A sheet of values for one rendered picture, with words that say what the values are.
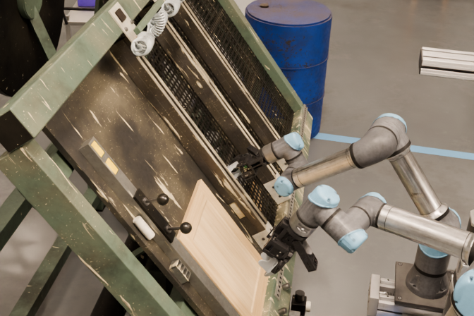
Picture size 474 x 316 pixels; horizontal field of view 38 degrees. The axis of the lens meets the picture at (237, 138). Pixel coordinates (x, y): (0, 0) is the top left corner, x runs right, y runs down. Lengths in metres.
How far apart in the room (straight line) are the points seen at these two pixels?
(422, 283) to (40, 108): 1.45
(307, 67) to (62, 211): 3.45
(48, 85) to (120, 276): 0.58
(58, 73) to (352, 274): 2.64
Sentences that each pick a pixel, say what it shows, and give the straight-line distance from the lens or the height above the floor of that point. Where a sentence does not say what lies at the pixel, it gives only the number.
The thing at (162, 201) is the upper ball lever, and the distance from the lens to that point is 2.09.
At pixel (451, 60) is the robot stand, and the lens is 1.90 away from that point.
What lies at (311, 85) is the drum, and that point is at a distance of 5.27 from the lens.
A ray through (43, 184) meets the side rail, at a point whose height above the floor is 1.68.
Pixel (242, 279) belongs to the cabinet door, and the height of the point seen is 1.00.
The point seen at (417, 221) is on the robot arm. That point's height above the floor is 1.63.
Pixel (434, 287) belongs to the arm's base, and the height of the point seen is 1.09.
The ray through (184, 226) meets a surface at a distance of 2.14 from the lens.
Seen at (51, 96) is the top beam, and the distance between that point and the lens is 1.98.
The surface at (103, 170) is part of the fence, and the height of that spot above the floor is 1.58.
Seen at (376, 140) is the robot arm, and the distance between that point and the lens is 2.39.
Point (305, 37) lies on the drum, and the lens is 5.06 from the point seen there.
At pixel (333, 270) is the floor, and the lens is 4.26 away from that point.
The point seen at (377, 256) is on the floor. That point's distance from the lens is 4.42.
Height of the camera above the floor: 2.73
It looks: 30 degrees down
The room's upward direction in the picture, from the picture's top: 2 degrees clockwise
